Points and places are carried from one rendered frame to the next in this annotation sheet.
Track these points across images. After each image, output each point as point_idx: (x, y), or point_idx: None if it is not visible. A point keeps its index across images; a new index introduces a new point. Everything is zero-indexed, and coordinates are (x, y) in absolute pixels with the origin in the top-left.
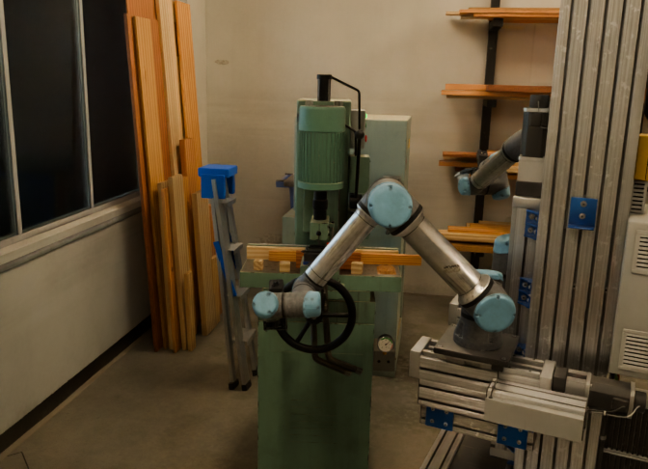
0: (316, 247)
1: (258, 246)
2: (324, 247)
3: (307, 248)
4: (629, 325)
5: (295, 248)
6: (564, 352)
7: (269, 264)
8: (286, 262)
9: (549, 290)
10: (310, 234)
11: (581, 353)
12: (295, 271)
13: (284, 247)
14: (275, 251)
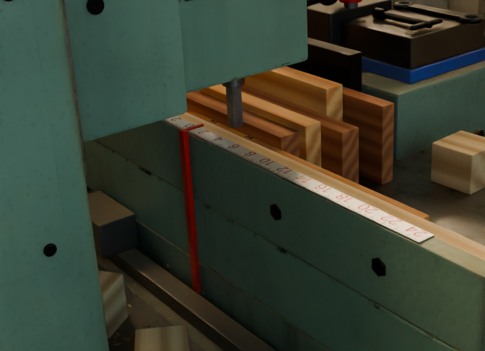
0: (399, 14)
1: (452, 239)
2: (377, 9)
3: (441, 18)
4: None
5: (300, 164)
6: None
7: (469, 237)
8: (464, 136)
9: None
10: (306, 34)
11: None
12: (430, 164)
13: (334, 183)
14: (399, 202)
